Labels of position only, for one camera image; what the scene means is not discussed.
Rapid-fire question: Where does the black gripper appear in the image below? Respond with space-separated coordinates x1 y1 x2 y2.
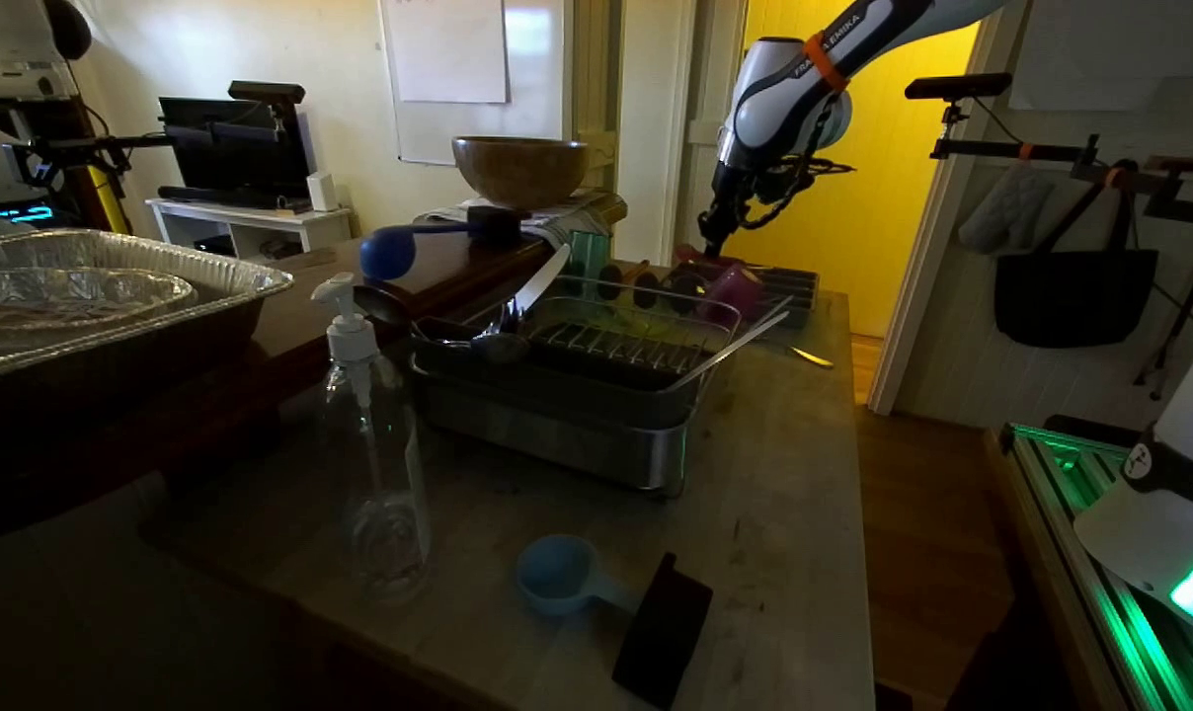
701 154 846 257

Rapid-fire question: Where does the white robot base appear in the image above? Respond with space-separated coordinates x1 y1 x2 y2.
1075 363 1193 624

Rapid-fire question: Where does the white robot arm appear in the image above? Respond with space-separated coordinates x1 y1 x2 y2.
701 0 1007 257

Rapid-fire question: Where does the steel dish rack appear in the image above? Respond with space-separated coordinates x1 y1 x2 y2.
411 272 793 492

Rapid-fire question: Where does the purple cup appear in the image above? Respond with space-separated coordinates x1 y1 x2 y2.
705 266 764 322

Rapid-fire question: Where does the wooden bowl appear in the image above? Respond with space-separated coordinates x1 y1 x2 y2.
450 136 591 213

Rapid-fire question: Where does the blue ball brush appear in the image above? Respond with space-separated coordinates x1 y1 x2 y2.
360 224 469 279

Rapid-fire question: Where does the black hanging bag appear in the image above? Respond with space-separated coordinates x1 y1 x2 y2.
992 186 1159 348

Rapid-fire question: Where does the white small table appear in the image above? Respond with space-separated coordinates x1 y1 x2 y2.
147 196 352 257

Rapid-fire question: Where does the black rectangular block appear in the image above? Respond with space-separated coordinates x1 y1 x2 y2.
614 554 712 711

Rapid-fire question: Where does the blue measuring scoop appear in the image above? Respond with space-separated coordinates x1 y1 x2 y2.
513 532 638 619

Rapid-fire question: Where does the clear spray bottle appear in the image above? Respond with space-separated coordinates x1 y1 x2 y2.
313 272 430 599

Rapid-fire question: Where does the black monitor on table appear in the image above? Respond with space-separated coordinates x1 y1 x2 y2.
164 79 313 209

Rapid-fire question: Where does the aluminium foil tray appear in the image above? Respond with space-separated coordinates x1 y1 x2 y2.
0 230 294 376

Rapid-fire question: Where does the white wall board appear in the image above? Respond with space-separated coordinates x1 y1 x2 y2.
377 0 572 167

